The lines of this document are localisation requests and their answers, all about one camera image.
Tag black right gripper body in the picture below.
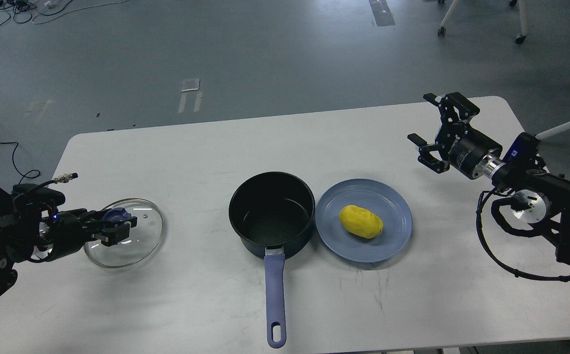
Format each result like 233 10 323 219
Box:
437 121 503 179

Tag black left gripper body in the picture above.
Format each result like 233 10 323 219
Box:
45 209 104 259

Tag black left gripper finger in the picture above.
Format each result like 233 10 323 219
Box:
86 210 138 232
94 224 131 247

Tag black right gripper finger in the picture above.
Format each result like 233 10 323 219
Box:
424 92 481 132
408 134 450 174

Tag glass lid blue knob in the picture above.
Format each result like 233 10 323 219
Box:
84 199 165 268

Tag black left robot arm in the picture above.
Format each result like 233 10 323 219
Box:
0 173 138 296

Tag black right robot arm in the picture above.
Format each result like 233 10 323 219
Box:
408 92 570 282

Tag blue plate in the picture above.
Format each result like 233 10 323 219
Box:
315 178 413 264

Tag white chair legs with casters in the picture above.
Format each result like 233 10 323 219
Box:
437 0 529 45

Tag dark blue saucepan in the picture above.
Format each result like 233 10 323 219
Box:
228 171 315 348

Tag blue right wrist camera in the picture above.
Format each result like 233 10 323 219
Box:
503 132 540 167

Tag black floor cable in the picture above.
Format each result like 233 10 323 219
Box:
0 111 41 185

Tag tangled cables top left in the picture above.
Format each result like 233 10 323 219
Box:
0 0 128 31

